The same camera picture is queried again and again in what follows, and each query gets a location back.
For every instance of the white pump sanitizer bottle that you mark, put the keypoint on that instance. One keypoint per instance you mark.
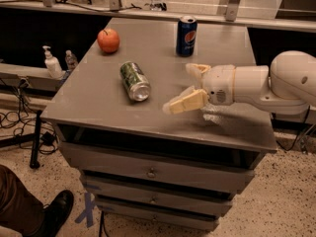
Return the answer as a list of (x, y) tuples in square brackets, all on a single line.
[(52, 64)]

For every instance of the black stand leg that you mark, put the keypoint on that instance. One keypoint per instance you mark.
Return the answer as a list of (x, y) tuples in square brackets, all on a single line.
[(34, 163)]

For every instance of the red apple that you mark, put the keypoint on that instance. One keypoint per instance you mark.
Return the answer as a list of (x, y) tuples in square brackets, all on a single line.
[(108, 40)]

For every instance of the black leather shoe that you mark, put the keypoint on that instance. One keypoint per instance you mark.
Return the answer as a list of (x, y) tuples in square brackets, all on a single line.
[(56, 214)]

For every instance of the green soda can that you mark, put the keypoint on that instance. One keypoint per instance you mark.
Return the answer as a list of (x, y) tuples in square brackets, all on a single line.
[(134, 81)]

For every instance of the drawer with knob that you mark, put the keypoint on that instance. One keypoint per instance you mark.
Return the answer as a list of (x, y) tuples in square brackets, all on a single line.
[(157, 213), (156, 169), (114, 189)]

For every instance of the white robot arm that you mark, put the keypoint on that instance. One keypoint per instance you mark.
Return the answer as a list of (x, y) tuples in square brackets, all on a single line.
[(286, 87)]

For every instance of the grey drawer cabinet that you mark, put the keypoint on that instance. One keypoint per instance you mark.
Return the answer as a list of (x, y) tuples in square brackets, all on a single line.
[(92, 108)]

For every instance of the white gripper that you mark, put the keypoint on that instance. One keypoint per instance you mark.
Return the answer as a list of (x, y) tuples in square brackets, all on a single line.
[(218, 83)]

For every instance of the bottom drawer with knob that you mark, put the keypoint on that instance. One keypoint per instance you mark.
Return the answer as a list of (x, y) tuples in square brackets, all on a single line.
[(157, 213)]

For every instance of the clear small plastic bottle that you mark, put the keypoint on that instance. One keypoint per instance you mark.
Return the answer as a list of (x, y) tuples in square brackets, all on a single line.
[(71, 60)]

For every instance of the blue tape cross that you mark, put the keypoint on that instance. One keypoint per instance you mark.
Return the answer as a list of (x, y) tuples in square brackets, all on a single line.
[(87, 213)]

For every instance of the middle drawer with knob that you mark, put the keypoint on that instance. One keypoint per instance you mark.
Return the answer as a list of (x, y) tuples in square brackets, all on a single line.
[(114, 189)]

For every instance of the blue Pepsi can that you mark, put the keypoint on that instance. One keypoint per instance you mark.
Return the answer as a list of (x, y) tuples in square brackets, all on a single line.
[(186, 35)]

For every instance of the top drawer with knob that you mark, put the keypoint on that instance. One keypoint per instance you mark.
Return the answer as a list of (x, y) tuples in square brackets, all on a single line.
[(156, 169)]

